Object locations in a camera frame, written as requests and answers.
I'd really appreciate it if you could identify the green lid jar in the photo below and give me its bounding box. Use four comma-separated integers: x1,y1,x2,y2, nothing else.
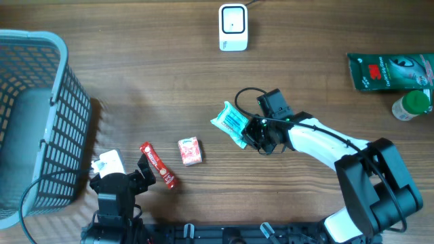
391,90,431,121

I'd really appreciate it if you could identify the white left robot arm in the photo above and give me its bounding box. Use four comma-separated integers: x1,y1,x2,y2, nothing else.
81,155,156,244

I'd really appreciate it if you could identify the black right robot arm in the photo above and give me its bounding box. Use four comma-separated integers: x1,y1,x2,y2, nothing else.
242,89,423,243

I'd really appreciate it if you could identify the grey plastic mesh basket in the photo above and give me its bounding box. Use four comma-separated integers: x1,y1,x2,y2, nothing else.
1,29,92,229

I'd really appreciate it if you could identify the red snack stick packet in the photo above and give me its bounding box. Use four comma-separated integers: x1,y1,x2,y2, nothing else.
140,142,177,189

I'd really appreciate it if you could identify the green 3M glove packet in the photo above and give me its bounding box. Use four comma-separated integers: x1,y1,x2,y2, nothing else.
347,53,433,91

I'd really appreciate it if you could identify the white barcode scanner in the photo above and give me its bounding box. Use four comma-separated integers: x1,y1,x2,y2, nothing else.
218,3,249,52

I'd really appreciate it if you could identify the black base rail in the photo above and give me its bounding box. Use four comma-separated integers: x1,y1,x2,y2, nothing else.
145,223,319,244

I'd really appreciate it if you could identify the teal wet wipes packet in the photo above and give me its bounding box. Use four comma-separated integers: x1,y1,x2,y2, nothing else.
210,101,249,149

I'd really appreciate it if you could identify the red white tissue packet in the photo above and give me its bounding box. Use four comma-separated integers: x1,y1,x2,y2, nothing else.
178,137,203,166

